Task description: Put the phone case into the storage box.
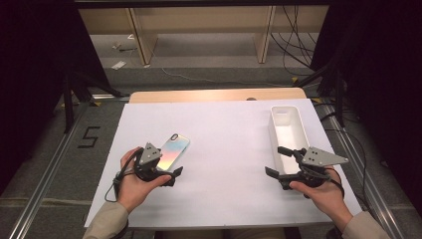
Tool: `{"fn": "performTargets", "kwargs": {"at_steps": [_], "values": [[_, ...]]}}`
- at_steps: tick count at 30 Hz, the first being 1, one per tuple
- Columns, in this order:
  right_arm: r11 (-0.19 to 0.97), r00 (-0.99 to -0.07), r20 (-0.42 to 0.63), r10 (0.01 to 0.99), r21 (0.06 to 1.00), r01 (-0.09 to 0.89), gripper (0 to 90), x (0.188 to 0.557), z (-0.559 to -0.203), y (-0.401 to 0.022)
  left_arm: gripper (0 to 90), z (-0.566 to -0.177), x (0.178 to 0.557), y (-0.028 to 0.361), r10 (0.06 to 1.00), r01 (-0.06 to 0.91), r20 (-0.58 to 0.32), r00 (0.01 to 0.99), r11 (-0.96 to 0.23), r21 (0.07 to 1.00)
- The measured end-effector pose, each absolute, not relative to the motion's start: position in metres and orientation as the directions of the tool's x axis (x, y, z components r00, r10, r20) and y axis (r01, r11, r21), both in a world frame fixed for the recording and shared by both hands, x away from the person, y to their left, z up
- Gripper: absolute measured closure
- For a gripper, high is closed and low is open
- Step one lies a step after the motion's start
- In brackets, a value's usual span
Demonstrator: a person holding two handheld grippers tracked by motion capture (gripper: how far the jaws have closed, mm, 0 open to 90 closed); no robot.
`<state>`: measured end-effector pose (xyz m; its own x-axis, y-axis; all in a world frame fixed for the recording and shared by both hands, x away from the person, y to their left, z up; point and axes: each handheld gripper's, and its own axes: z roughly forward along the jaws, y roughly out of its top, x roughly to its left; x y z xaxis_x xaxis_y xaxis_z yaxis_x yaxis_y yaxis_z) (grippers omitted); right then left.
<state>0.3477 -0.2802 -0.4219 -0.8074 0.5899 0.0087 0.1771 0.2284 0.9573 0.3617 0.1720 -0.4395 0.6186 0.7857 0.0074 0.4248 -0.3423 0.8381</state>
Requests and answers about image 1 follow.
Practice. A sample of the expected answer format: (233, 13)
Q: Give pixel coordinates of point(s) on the light wooden table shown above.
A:
(199, 95)

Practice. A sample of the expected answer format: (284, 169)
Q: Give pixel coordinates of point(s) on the light wooden shelf unit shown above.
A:
(199, 20)

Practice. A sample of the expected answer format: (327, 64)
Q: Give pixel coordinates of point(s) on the black frame bar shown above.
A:
(199, 2)

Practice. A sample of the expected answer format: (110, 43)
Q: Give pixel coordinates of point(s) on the black metal stand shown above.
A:
(68, 106)
(338, 99)

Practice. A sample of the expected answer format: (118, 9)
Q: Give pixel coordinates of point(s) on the white plastic bin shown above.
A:
(288, 132)

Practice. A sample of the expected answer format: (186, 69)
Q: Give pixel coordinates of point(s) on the iridescent phone case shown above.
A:
(174, 151)

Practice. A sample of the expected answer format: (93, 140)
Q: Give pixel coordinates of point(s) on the small pale floor debris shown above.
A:
(116, 45)

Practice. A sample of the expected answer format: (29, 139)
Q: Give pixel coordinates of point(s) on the person's left hand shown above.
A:
(132, 191)

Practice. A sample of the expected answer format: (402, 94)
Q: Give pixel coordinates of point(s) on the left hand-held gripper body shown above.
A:
(150, 156)

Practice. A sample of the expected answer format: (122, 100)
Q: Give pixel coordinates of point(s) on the white foam board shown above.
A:
(215, 166)

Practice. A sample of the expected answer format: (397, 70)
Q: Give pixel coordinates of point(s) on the dark curtain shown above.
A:
(391, 66)
(26, 66)

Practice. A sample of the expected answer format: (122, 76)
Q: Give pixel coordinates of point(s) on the aluminium floor rail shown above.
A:
(43, 189)
(371, 195)

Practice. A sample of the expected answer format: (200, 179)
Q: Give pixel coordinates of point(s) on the person's right hand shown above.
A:
(326, 199)

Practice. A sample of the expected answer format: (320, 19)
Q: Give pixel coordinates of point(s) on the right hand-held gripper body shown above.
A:
(318, 157)

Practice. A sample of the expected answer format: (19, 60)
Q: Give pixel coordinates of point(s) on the white paper scrap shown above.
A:
(118, 65)

